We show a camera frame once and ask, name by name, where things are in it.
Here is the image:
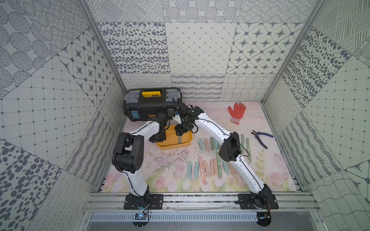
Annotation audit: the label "yellow plastic storage tray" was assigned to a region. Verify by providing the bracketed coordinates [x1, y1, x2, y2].
[156, 125, 193, 150]

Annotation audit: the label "mint glossy folding knife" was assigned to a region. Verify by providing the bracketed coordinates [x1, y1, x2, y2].
[198, 138, 205, 152]

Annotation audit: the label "sage green fruit knife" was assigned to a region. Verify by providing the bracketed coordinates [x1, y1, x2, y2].
[210, 137, 215, 151]

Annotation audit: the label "teal lettered fruit knife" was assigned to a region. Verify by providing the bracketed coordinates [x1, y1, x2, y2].
[214, 139, 218, 151]

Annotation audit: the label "long coral fruit knife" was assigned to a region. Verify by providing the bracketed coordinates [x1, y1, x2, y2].
[199, 157, 207, 185]

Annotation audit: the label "pink folding fruit knife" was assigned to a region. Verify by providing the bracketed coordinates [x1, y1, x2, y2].
[203, 160, 211, 177]

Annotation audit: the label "teal folding fruit knife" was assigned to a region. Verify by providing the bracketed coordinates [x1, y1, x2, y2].
[222, 160, 229, 174]

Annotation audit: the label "green folding fruit knife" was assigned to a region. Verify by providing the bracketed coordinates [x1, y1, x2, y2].
[216, 152, 222, 179]

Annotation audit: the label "light green knife handle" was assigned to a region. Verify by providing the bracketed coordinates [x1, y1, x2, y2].
[240, 134, 245, 155]

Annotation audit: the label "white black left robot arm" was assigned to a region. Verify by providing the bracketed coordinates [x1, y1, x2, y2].
[112, 113, 169, 198]

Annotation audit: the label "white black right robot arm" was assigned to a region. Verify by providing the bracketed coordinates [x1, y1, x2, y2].
[172, 98, 274, 208]

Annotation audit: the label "black Deli toolbox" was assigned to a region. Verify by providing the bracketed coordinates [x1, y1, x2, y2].
[123, 88, 182, 122]

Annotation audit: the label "red work glove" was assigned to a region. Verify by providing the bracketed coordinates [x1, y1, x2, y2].
[228, 102, 246, 124]

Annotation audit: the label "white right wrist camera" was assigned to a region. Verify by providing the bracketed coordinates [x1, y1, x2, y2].
[172, 114, 182, 124]

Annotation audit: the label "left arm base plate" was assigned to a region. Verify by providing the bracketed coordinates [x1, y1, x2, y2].
[123, 194, 164, 210]

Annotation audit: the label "blue handled pliers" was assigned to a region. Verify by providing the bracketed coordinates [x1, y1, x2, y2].
[251, 129, 274, 150]

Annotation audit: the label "aluminium front rail frame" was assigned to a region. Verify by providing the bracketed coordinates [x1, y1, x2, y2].
[75, 191, 329, 231]

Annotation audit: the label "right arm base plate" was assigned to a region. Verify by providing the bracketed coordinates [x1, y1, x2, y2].
[238, 193, 279, 210]

